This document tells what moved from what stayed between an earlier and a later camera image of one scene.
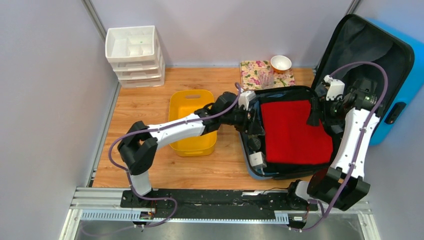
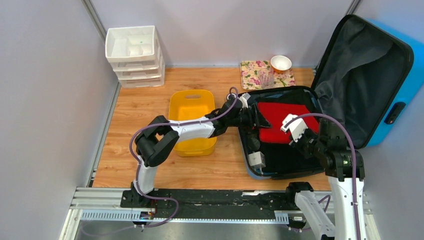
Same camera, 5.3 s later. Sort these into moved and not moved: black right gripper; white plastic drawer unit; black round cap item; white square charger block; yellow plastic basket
Moved: black right gripper
Not moved: white plastic drawer unit; yellow plastic basket; white square charger block; black round cap item
